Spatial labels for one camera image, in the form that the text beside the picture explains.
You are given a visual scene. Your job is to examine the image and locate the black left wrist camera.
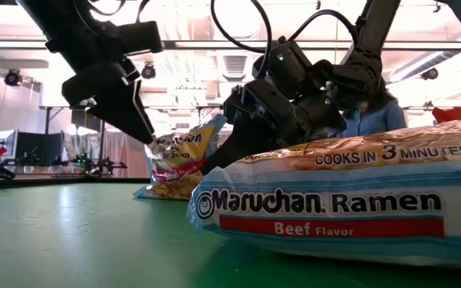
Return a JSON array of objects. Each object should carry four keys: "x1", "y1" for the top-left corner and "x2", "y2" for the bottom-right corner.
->
[{"x1": 108, "y1": 20, "x2": 164, "y2": 61}]

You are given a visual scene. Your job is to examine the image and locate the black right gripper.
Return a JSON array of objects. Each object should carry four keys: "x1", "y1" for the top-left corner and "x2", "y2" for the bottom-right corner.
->
[{"x1": 200, "y1": 86, "x2": 348, "y2": 174}]

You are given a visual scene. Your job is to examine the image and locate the person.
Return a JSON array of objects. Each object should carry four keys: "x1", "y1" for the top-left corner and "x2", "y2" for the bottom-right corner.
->
[{"x1": 326, "y1": 78, "x2": 408, "y2": 139}]

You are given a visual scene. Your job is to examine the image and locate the green table mat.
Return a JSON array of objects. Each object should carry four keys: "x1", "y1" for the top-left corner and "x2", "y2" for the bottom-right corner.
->
[{"x1": 0, "y1": 182, "x2": 461, "y2": 288}]

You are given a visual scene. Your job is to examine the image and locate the black ceiling spotlight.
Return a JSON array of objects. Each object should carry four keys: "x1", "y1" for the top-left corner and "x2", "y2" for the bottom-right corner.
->
[
  {"x1": 4, "y1": 70, "x2": 22, "y2": 87},
  {"x1": 420, "y1": 66, "x2": 439, "y2": 81},
  {"x1": 140, "y1": 62, "x2": 158, "y2": 80}
]

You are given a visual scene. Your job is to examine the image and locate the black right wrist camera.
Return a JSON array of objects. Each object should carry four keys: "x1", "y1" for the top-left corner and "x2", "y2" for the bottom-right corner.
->
[{"x1": 222, "y1": 78, "x2": 267, "y2": 125}]

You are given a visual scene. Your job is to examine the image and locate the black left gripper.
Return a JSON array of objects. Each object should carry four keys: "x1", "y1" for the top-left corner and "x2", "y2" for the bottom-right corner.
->
[{"x1": 61, "y1": 58, "x2": 156, "y2": 145}]

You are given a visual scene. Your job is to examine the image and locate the distant black rig frame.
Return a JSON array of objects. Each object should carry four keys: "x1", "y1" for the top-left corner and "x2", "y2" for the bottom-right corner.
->
[{"x1": 39, "y1": 103, "x2": 108, "y2": 177}]

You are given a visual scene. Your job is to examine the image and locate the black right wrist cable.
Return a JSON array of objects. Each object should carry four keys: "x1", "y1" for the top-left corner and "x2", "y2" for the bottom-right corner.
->
[{"x1": 209, "y1": 0, "x2": 359, "y2": 80}]

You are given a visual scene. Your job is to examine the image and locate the blue beef ramen noodle pack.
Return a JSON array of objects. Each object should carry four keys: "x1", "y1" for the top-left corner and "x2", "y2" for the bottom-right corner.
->
[
  {"x1": 133, "y1": 114, "x2": 228, "y2": 202},
  {"x1": 186, "y1": 118, "x2": 461, "y2": 268}
]

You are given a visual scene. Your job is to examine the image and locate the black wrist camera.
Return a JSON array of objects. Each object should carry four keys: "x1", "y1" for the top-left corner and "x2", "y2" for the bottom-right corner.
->
[
  {"x1": 222, "y1": 78, "x2": 267, "y2": 125},
  {"x1": 108, "y1": 20, "x2": 164, "y2": 61}
]

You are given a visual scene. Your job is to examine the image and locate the black monitor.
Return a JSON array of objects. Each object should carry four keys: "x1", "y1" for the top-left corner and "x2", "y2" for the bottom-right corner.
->
[{"x1": 16, "y1": 130, "x2": 66, "y2": 166}]

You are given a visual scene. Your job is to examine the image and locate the red noodle pack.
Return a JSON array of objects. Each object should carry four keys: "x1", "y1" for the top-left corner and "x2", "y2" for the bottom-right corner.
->
[{"x1": 431, "y1": 106, "x2": 461, "y2": 125}]

